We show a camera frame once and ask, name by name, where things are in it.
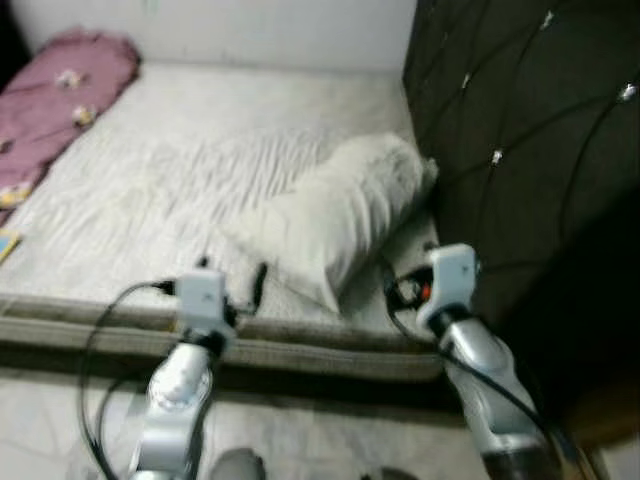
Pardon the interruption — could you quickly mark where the white pillow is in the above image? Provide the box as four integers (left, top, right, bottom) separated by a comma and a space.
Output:
222, 133, 439, 316

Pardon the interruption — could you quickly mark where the white patterned mattress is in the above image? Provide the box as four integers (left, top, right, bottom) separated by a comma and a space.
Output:
0, 62, 446, 386

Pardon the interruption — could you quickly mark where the grey left robot leg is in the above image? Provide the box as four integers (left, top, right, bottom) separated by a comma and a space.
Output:
205, 448, 269, 480

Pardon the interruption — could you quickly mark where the black tufted headboard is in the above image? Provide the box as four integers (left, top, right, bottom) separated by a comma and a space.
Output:
403, 0, 640, 421

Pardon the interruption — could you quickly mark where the purple cartoon print quilt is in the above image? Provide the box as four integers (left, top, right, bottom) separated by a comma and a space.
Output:
0, 28, 141, 211

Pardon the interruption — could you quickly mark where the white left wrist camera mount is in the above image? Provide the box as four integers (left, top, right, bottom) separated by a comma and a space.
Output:
175, 268, 238, 339

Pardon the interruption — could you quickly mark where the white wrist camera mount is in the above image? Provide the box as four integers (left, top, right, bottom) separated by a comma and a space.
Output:
415, 244, 481, 336
175, 268, 238, 339

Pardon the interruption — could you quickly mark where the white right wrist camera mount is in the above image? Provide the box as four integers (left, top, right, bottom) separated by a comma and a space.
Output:
415, 244, 481, 336

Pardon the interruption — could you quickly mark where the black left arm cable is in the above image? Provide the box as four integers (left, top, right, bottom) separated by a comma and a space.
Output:
78, 280, 179, 479

